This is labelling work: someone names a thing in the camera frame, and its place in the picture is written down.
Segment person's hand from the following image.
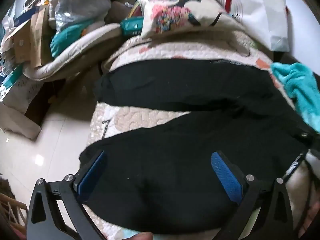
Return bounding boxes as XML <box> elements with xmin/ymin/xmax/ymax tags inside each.
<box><xmin>124</xmin><ymin>232</ymin><xmax>153</xmax><ymax>240</ymax></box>

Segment white storage box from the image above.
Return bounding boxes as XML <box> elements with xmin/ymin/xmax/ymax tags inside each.
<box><xmin>1</xmin><ymin>76</ymin><xmax>53</xmax><ymax>140</ymax></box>

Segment brown cardboard boxes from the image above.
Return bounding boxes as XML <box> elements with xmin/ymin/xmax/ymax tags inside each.
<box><xmin>1</xmin><ymin>5</ymin><xmax>54</xmax><ymax>69</ymax></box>

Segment teal wipes packet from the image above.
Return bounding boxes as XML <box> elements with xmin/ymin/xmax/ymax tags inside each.
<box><xmin>120</xmin><ymin>16</ymin><xmax>144</xmax><ymax>37</ymax></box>

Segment teal cloth on cushion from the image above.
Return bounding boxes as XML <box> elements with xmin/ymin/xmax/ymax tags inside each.
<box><xmin>50</xmin><ymin>20</ymin><xmax>94</xmax><ymax>58</ymax></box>

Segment teal fleece blanket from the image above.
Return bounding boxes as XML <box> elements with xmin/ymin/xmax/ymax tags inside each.
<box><xmin>271</xmin><ymin>62</ymin><xmax>319</xmax><ymax>132</ymax></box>

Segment white paper shopping bag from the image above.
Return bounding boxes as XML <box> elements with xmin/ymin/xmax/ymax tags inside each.
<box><xmin>217</xmin><ymin>0</ymin><xmax>290</xmax><ymax>52</ymax></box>

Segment heart pattern quilt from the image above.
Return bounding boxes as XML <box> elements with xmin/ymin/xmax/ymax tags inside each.
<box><xmin>82</xmin><ymin>27</ymin><xmax>318</xmax><ymax>240</ymax></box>

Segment clear plastic bag bundle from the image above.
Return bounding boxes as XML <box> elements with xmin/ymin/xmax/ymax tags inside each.
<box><xmin>49</xmin><ymin>0</ymin><xmax>111</xmax><ymax>33</ymax></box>

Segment floral lady print pillow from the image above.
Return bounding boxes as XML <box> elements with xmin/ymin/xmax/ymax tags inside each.
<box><xmin>139</xmin><ymin>0</ymin><xmax>245</xmax><ymax>38</ymax></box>

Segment black pants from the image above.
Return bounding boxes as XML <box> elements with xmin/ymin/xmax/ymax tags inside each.
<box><xmin>79</xmin><ymin>59</ymin><xmax>317</xmax><ymax>234</ymax></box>

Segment beige cushion pad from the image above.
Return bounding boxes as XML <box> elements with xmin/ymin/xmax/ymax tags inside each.
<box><xmin>23</xmin><ymin>23</ymin><xmax>121</xmax><ymax>82</ymax></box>

